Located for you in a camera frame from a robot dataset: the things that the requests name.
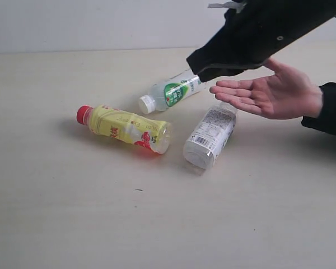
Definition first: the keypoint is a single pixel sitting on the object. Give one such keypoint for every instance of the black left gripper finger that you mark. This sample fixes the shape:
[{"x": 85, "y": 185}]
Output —
[
  {"x": 225, "y": 70},
  {"x": 218, "y": 50}
]

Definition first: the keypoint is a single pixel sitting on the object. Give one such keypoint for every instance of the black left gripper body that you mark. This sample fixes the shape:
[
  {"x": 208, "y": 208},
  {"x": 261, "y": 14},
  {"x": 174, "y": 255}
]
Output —
[{"x": 263, "y": 28}]

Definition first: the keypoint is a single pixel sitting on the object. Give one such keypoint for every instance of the clear bottle white text label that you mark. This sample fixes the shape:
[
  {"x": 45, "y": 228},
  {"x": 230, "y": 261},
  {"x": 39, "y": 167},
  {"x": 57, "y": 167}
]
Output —
[{"x": 210, "y": 136}]

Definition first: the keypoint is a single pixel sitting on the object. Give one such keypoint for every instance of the yellow label bottle red cap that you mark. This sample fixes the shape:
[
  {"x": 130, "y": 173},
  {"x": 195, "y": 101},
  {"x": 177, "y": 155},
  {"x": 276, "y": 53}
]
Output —
[{"x": 127, "y": 127}]

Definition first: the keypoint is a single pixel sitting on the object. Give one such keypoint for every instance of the green label bottle white cap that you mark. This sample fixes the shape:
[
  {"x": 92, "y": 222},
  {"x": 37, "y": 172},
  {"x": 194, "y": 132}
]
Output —
[{"x": 168, "y": 93}]

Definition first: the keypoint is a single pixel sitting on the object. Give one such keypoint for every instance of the person's open bare hand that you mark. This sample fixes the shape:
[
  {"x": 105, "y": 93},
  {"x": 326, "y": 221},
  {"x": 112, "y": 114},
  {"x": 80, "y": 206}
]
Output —
[{"x": 287, "y": 94}]

